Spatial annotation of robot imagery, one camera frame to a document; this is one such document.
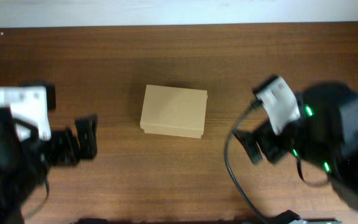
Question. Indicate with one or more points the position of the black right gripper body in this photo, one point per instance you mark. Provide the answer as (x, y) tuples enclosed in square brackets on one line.
[(289, 139)]

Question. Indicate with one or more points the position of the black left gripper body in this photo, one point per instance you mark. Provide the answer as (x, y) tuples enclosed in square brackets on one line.
[(63, 147)]

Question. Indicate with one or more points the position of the cardboard box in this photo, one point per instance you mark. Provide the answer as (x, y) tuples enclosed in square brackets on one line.
[(174, 111)]

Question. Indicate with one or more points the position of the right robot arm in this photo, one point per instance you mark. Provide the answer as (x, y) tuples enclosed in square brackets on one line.
[(318, 125)]

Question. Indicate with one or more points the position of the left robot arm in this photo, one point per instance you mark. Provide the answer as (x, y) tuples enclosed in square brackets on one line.
[(25, 159)]

